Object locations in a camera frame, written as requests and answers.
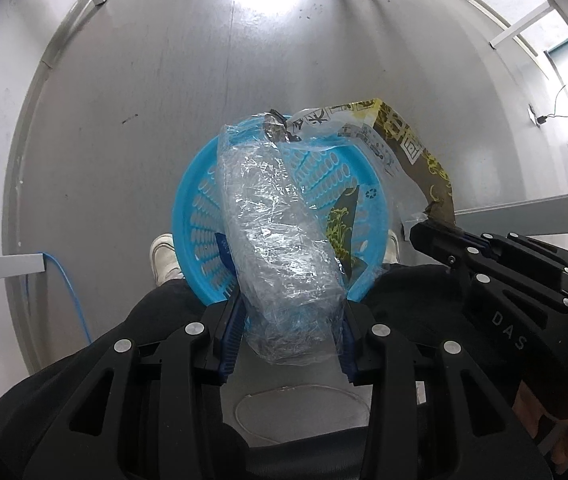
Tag clear crinkled plastic bag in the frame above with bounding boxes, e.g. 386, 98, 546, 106
215, 112, 347, 367

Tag white table frame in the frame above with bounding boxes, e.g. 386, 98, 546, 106
488, 2, 553, 56

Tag white shoe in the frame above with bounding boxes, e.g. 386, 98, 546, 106
149, 233, 185, 287
385, 229, 401, 266

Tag black pants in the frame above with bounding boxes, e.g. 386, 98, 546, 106
0, 263, 520, 433

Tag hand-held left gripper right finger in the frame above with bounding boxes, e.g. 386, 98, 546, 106
335, 300, 552, 480

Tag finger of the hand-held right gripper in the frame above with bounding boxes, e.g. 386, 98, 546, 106
409, 217, 568, 312
456, 229, 568, 287

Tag black power cable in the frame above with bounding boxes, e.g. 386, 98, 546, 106
538, 84, 568, 124

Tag white table crossbar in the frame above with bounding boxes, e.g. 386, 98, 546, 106
0, 253, 48, 278

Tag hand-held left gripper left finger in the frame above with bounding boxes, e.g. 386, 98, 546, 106
23, 294, 255, 480

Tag blue plastic waste basket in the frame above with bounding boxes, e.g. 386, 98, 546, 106
171, 114, 392, 307

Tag blue cable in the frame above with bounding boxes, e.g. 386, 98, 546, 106
43, 254, 96, 347

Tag clear bag with brown print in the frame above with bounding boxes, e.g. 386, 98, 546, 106
263, 98, 457, 281

